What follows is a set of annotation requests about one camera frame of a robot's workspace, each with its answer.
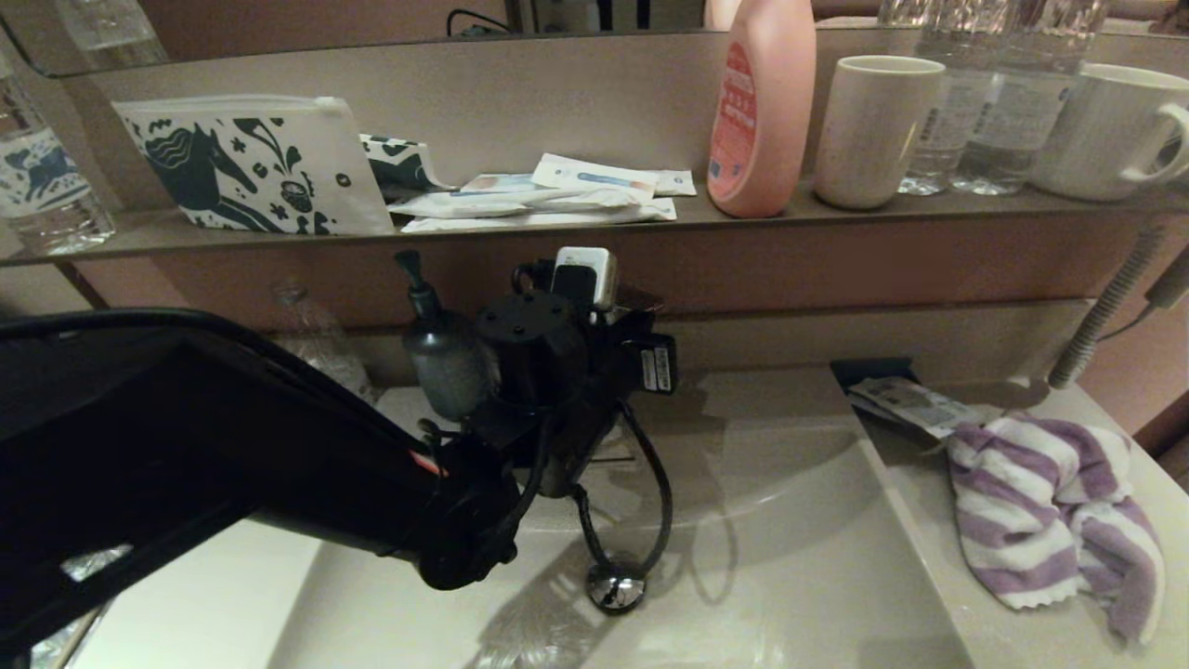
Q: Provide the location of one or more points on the printed paper packet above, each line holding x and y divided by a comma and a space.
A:
912, 404

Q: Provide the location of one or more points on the crumpled clear plastic bag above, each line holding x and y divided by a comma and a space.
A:
56, 646

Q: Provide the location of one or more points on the small folded printed pouch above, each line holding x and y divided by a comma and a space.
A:
399, 167

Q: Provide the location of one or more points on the brown wall shelf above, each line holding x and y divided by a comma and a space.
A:
790, 223

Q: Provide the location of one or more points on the white packet blue print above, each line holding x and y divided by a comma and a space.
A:
594, 175

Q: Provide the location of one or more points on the water bottle blue label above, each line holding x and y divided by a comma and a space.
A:
42, 177

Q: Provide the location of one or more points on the small white sachet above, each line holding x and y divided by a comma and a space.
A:
676, 183

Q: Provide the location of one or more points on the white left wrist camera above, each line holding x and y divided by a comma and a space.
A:
594, 265

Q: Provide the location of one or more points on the clear water bottle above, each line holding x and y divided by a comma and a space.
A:
1011, 128
931, 144

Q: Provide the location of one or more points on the purple white striped towel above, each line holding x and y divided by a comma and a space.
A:
1022, 502

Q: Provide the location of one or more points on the black flat tray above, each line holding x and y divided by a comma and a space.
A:
864, 370

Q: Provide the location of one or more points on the white ceramic sink basin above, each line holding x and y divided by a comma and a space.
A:
790, 548

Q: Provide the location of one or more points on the pink lotion bottle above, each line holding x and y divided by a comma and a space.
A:
764, 121

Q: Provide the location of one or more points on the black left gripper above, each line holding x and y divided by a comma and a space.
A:
632, 362

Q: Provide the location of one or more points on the small clear plastic bottle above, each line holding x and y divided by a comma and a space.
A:
316, 344

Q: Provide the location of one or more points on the dark pump soap dispenser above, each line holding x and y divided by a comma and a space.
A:
437, 358

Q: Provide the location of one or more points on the pale thin packet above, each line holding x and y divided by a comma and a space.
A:
502, 181

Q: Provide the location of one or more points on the white pouch horse print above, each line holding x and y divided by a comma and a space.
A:
265, 165

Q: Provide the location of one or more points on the chrome drain stopper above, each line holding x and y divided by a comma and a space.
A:
618, 593

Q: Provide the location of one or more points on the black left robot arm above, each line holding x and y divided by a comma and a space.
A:
232, 446

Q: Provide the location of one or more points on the wall mirror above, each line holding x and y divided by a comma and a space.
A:
325, 19

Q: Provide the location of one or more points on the white toothbrush packet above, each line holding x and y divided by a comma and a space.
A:
502, 203

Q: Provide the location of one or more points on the long flat white packet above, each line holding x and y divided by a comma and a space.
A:
557, 219

